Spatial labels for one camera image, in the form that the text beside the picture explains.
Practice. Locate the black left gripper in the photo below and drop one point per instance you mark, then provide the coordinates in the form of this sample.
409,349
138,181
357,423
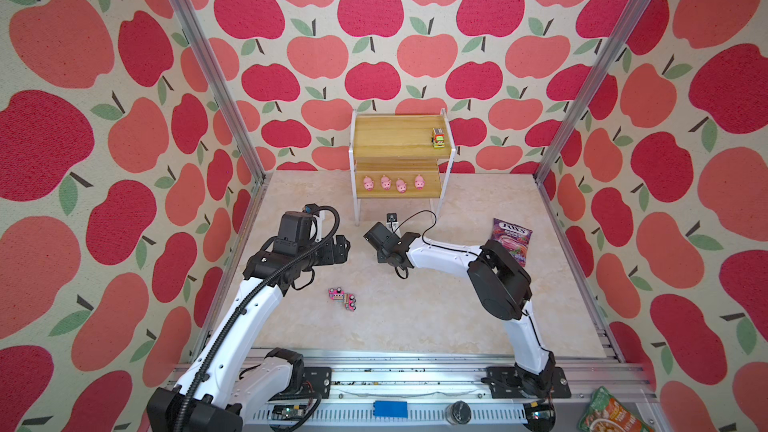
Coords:
342,251

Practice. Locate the pink toy car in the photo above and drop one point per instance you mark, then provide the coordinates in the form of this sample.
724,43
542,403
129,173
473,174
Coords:
337,294

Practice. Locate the pink green toy truck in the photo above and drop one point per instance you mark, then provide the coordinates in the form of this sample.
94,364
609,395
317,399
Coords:
350,302

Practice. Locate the wooden two-tier shelf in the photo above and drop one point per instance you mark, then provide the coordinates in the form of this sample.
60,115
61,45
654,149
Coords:
399,146

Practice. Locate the multicolour toy car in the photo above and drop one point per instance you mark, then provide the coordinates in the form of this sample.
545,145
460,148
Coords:
438,138

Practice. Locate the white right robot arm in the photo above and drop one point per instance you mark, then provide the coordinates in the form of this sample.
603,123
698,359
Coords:
502,285

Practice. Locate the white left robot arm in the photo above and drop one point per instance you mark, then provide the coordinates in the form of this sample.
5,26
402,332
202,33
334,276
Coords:
218,392

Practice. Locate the purple candy bag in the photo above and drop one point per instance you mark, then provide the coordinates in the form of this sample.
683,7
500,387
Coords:
514,238

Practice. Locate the round metal knob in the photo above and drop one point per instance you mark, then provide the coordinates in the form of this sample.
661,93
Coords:
458,413

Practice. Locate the green snack packet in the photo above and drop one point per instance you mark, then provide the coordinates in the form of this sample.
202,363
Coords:
606,414

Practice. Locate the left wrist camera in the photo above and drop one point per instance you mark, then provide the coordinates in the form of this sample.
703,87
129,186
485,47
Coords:
294,233

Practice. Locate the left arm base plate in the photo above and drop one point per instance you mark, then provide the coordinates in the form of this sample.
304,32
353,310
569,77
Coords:
313,381

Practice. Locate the left aluminium frame post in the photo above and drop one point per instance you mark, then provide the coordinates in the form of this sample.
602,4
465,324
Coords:
214,76

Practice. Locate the aluminium frame post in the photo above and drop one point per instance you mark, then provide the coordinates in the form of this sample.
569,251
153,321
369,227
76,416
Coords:
614,45
214,76

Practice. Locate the aluminium front rail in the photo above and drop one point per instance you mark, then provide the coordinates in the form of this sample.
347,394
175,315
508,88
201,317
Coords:
430,382

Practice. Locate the blue block on rail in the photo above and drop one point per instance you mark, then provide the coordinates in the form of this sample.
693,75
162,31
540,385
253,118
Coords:
390,409

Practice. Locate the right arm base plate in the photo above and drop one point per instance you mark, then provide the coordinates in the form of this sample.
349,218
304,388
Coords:
515,383

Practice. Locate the right aluminium frame post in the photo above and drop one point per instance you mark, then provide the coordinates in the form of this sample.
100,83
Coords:
614,45

